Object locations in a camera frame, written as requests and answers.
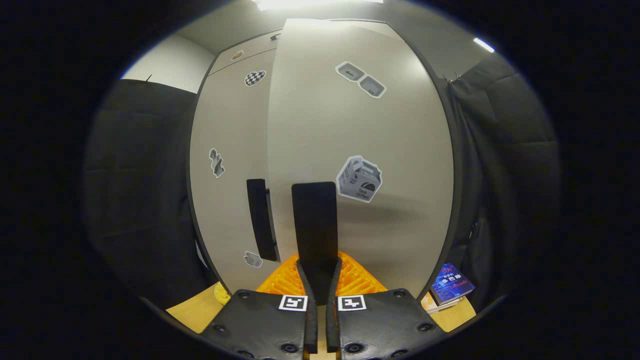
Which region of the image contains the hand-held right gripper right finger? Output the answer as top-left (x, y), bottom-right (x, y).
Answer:
top-left (326, 251), bottom-right (446, 360)

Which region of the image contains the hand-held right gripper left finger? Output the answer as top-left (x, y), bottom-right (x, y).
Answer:
top-left (200, 252), bottom-right (318, 360)

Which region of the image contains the grey cabinet door box sticker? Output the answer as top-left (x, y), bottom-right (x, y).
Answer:
top-left (266, 19), bottom-right (456, 306)

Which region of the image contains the grey double-door shoe cabinet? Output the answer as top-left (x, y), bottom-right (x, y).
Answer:
top-left (186, 19), bottom-right (463, 311)

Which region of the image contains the grey cabinet door checkered sticker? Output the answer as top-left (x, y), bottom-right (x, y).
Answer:
top-left (189, 47), bottom-right (281, 296)

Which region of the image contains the grey cabinet drawer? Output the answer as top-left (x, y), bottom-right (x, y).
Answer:
top-left (209, 31), bottom-right (283, 76)

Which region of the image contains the beige book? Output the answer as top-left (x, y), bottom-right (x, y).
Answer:
top-left (421, 291), bottom-right (468, 315)

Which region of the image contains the blue book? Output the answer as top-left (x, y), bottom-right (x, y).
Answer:
top-left (431, 263), bottom-right (477, 306)

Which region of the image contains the black backdrop cloth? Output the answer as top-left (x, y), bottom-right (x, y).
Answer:
top-left (82, 52), bottom-right (563, 313)

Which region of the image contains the large ceiling light panel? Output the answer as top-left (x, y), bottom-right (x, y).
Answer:
top-left (252, 0), bottom-right (383, 12)

